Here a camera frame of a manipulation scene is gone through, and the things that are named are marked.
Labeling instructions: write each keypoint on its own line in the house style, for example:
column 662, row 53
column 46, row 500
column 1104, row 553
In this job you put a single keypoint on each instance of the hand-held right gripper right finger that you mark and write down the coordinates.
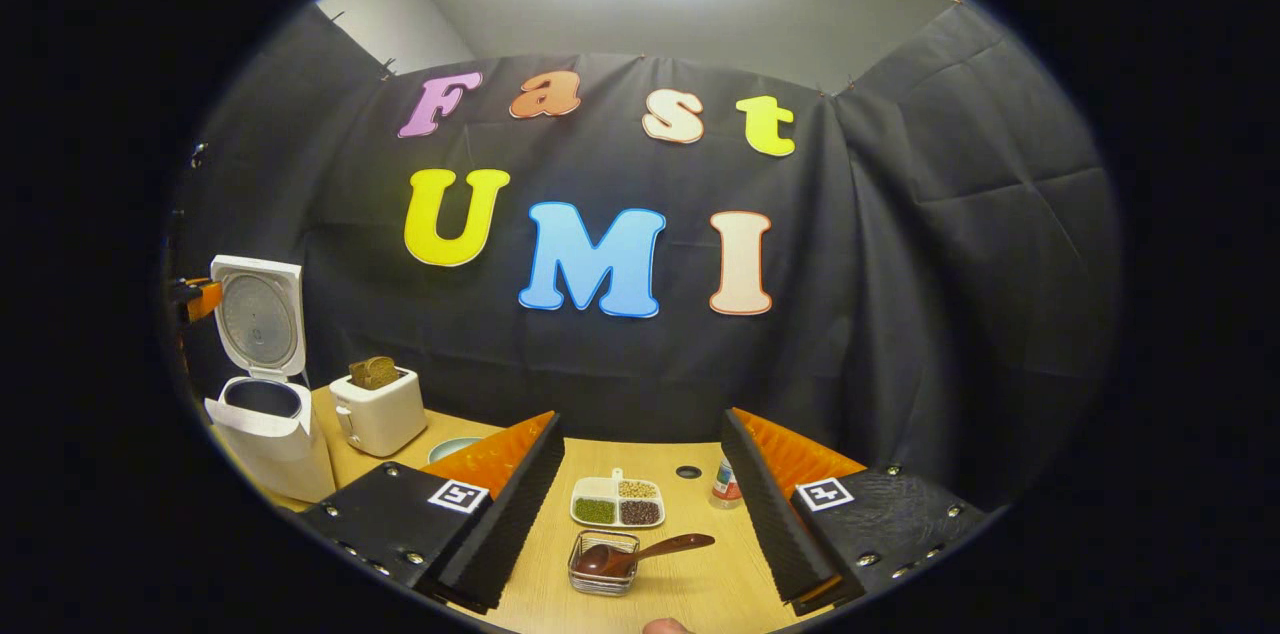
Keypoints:
column 770, row 514

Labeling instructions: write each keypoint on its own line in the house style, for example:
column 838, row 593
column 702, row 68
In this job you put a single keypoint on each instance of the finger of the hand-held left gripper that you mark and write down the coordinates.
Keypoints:
column 205, row 299

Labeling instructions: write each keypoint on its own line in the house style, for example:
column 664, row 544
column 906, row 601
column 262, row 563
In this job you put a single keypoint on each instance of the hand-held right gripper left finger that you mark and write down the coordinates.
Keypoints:
column 520, row 514

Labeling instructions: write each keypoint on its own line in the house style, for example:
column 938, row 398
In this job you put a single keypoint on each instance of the brown wooden spoon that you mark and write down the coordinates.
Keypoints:
column 680, row 546

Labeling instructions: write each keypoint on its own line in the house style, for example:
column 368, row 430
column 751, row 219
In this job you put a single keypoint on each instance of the white rice cooker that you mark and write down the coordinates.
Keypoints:
column 280, row 464

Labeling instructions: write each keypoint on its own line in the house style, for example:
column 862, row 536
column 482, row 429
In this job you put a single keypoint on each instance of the clear plastic bottle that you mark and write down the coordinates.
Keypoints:
column 725, row 489

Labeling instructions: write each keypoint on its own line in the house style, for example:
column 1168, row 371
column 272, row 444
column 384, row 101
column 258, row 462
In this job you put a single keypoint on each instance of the green mung beans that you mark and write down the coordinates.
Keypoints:
column 595, row 511

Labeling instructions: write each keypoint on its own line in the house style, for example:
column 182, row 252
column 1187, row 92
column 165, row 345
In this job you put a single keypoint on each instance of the white divided dish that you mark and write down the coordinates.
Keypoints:
column 598, row 487

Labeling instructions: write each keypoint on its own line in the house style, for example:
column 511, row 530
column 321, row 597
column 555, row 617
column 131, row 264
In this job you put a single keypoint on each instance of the pale green plate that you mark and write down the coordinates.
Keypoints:
column 452, row 448

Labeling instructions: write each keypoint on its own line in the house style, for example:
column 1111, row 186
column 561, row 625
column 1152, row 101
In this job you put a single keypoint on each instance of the yellow soybeans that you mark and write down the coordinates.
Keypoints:
column 637, row 489

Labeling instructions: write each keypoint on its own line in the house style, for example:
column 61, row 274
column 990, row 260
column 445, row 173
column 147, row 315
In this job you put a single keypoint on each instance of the dark red beans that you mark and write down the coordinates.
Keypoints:
column 640, row 512

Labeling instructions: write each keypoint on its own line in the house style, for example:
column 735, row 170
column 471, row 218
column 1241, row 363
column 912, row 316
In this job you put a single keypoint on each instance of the white toaster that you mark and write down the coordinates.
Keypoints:
column 385, row 419

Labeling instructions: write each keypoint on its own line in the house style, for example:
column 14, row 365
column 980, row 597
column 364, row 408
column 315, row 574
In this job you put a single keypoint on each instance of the brown toast slice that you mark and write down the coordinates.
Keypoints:
column 375, row 373

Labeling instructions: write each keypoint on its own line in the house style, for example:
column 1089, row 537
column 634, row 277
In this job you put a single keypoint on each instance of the black backdrop cloth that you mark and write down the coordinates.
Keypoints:
column 900, row 314

